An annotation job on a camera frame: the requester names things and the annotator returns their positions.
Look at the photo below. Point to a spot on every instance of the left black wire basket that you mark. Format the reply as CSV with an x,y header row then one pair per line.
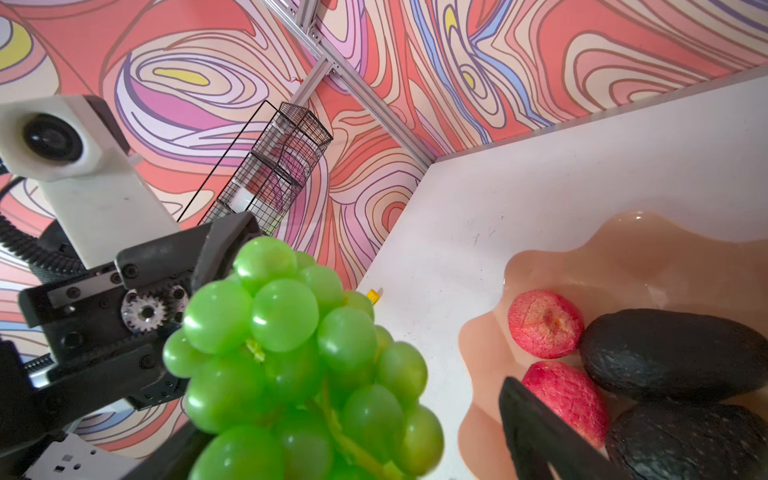
x,y
273,155

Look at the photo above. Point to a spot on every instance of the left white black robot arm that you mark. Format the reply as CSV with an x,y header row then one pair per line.
x,y
30,252

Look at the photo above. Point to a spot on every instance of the peach scalloped fruit bowl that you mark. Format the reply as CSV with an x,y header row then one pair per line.
x,y
634,260

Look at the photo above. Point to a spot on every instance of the yellow glue stick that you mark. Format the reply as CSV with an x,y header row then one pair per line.
x,y
374,295

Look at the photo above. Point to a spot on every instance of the green fake grape bunch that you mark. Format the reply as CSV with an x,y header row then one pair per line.
x,y
291,377

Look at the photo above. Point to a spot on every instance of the dark avocado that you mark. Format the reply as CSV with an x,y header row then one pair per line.
x,y
648,354
672,440

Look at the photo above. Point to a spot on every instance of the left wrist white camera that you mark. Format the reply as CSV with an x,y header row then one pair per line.
x,y
74,149

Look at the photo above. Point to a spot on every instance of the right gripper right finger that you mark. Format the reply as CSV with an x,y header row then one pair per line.
x,y
541,445

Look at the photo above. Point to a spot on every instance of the red apple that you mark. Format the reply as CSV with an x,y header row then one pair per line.
x,y
545,324
572,396

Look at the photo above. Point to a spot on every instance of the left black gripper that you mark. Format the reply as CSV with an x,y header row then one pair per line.
x,y
106,328

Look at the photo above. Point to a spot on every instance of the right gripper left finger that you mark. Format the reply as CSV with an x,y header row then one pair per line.
x,y
175,458

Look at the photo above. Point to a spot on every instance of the silver tape roll in basket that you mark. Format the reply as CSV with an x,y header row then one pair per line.
x,y
240,199

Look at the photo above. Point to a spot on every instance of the red apple front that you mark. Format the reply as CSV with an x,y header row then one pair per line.
x,y
572,396

